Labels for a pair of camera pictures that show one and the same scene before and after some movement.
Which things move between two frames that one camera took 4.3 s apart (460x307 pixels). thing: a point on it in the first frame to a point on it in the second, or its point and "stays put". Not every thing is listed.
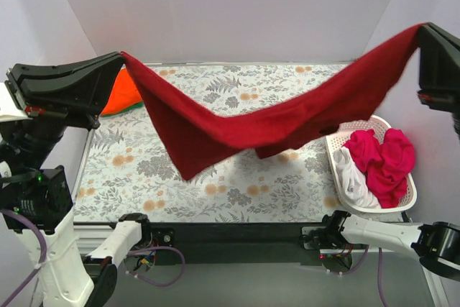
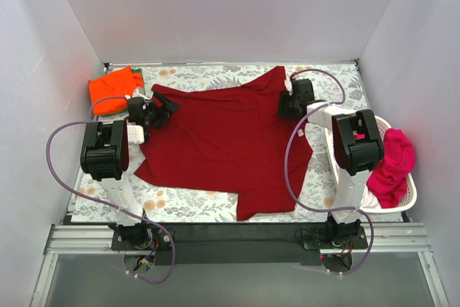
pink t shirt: [387, 164] stays put
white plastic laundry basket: [337, 139] stays put
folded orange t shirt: [123, 95] stays put
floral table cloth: [131, 175] stays put
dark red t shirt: [199, 138] to [241, 137]
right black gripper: [438, 93] to [284, 104]
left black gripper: [23, 88] to [164, 104]
